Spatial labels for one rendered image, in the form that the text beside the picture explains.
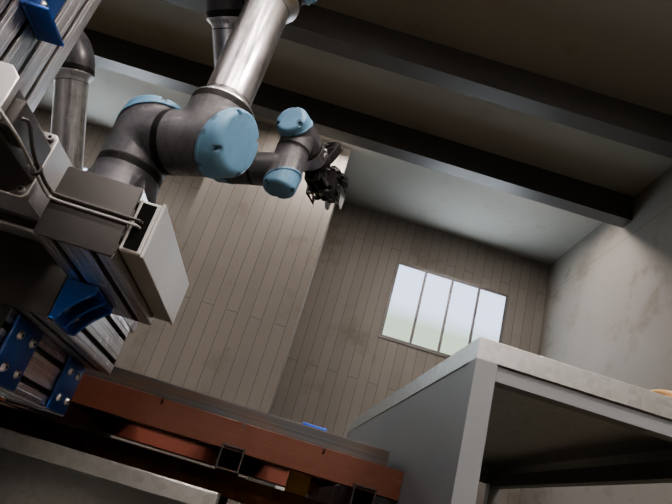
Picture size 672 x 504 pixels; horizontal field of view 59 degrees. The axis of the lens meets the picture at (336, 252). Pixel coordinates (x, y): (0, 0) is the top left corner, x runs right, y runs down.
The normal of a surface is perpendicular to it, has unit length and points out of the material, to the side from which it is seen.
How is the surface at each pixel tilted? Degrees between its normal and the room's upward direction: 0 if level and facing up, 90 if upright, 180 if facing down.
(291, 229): 90
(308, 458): 90
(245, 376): 90
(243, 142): 98
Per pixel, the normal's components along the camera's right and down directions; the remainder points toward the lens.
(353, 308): 0.13, -0.39
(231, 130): 0.87, 0.21
